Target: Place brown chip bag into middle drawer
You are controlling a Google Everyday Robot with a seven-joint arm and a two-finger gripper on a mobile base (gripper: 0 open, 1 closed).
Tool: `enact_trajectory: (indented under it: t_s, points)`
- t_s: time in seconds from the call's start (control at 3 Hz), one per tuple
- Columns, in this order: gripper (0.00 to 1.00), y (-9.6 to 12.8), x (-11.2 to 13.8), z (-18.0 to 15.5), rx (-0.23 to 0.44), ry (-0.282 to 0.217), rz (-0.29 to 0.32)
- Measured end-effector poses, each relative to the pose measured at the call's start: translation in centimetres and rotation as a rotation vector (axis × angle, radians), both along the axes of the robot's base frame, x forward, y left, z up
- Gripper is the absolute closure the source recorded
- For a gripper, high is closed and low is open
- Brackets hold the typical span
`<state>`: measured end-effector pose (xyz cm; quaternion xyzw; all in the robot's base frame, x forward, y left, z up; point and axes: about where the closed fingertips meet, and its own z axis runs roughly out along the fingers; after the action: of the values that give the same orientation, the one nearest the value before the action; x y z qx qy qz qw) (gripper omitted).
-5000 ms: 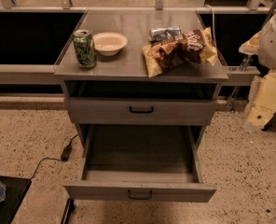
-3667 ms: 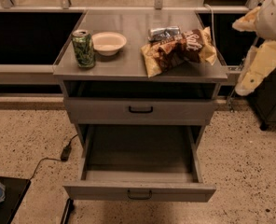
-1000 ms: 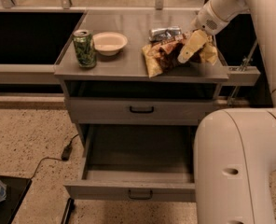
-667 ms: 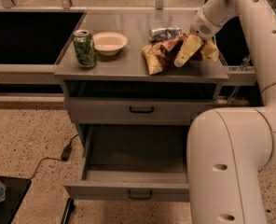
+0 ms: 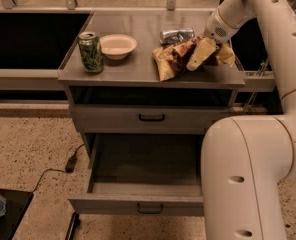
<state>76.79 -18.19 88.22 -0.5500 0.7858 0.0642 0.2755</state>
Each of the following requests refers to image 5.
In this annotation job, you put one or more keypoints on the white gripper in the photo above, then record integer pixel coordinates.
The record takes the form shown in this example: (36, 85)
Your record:
(216, 28)

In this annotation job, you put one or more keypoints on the brown yellow chip bag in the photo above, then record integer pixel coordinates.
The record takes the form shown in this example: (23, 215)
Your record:
(171, 60)

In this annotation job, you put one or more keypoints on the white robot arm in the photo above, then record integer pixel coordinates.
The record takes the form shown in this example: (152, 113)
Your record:
(243, 158)

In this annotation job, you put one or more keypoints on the grey drawer cabinet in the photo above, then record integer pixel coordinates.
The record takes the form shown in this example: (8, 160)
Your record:
(135, 80)

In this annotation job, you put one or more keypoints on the closed grey top drawer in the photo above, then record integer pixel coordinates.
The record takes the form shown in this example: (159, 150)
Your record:
(145, 119)

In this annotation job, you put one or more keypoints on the open grey drawer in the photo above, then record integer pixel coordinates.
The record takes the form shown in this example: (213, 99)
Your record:
(142, 174)

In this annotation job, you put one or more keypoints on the crushed silver can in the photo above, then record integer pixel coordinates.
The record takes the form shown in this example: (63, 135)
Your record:
(175, 36)

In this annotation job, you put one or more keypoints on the white bowl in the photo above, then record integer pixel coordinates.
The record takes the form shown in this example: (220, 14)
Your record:
(117, 46)

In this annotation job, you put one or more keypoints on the green soda can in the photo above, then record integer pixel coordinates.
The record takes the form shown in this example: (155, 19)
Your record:
(90, 51)

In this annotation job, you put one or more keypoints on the black power adapter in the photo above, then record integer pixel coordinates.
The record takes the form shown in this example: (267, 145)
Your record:
(71, 163)

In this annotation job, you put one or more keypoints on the black floor object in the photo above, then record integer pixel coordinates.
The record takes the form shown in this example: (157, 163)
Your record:
(73, 224)

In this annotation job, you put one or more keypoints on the black tray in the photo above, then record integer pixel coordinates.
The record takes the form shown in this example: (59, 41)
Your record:
(17, 203)

